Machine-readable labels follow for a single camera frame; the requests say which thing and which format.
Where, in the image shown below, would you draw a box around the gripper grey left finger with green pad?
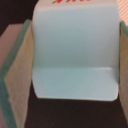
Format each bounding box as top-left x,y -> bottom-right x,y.
0,20 -> 34,128

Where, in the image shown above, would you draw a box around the gripper grey right finger with green pad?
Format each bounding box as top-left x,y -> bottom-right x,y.
119,22 -> 128,123

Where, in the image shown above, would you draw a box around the light blue toy carton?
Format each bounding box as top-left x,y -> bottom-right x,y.
32,0 -> 120,101

